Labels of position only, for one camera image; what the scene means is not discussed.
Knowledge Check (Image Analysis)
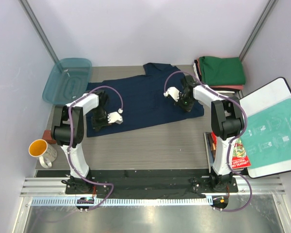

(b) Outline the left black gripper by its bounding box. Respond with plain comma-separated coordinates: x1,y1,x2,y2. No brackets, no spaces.
91,107,112,133

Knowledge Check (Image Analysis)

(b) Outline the navy blue t shirt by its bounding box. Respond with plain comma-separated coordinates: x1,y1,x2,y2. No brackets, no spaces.
86,63,204,137

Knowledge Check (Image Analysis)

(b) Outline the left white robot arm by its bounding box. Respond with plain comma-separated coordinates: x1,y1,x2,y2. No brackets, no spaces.
50,89,112,194

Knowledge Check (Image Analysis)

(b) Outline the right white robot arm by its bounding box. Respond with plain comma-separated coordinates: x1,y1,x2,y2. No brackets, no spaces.
164,75,247,192

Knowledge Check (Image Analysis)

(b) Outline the white folded t shirt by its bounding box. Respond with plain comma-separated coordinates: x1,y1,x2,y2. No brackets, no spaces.
193,59,202,81

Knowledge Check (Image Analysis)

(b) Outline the green folded t shirt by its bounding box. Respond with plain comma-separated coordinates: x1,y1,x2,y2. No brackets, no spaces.
198,56,246,86

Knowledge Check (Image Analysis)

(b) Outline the pink folded t shirt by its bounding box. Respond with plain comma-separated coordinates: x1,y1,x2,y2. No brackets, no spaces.
207,84,243,92

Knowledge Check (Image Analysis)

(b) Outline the teal plastic bin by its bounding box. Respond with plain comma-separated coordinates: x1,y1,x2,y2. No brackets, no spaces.
42,58,92,105

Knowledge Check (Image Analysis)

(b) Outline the red brown block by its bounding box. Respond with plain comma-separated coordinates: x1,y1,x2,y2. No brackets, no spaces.
42,130,56,145

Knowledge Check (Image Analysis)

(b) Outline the white orange mug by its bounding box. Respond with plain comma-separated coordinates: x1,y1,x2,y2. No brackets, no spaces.
28,139,57,169

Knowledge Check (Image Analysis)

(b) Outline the red treehouse book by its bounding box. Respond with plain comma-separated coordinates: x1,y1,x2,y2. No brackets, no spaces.
211,132,251,170

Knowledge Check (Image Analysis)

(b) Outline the white board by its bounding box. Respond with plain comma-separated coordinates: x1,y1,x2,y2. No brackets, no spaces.
240,77,291,178

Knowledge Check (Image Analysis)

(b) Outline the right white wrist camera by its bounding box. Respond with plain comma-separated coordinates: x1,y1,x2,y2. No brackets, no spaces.
163,87,180,102

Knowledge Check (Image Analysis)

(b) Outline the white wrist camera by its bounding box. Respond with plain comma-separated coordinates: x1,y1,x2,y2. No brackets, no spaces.
163,87,180,102
107,108,123,124

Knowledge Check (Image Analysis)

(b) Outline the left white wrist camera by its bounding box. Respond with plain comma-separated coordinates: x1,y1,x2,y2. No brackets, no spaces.
107,108,123,124

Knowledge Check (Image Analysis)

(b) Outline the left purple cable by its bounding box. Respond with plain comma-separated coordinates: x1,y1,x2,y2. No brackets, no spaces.
67,85,125,211

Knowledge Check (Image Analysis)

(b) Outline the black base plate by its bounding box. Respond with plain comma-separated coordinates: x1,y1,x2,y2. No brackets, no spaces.
36,169,238,196

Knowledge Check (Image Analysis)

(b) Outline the aluminium rail frame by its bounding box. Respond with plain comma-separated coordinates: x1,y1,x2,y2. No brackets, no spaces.
13,175,291,233

